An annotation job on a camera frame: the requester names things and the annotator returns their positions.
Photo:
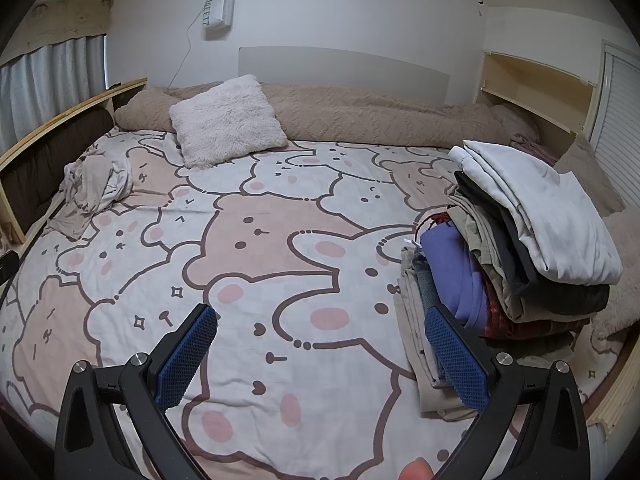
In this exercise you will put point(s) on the white wall-mounted device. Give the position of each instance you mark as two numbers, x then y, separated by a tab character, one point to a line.
220	2

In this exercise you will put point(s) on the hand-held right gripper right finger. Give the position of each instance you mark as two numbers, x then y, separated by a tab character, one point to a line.
457	360

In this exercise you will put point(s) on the mauve cloth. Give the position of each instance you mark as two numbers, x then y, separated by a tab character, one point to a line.
532	147

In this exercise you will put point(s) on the brown headboard cushion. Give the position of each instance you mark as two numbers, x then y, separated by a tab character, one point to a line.
55	157

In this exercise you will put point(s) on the stack of folded clothes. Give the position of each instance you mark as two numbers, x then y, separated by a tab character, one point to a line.
530	240

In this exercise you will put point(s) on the beige pillow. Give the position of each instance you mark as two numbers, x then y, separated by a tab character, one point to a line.
587	175

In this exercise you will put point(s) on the white fluffy pillow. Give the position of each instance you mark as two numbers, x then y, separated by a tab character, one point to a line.
227	120

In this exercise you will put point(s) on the wooden headboard frame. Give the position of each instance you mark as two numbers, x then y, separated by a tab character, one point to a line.
65	112

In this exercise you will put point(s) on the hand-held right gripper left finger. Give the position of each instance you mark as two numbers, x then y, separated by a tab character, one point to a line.
187	355

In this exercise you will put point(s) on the dark object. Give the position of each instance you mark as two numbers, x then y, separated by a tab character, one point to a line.
7	267

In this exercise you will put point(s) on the beige quilted comforter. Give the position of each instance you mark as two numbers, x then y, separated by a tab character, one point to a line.
350	112

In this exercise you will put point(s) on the white wall panel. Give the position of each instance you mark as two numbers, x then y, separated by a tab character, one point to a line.
345	67

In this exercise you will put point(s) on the white louvered door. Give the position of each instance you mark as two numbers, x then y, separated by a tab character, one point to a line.
617	95

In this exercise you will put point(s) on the bear print bed sheet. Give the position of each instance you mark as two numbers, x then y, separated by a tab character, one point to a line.
280	240

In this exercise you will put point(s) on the beige curtain valance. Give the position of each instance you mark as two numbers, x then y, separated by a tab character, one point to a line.
70	17

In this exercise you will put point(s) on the white curtain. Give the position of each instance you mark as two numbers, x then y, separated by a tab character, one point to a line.
50	85

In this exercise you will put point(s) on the person's right hand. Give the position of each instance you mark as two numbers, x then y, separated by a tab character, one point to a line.
416	471

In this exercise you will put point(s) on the cream bed frame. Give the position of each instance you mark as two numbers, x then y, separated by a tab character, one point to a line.
617	395

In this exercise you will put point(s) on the beige shirt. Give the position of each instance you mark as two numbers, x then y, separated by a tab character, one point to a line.
97	180

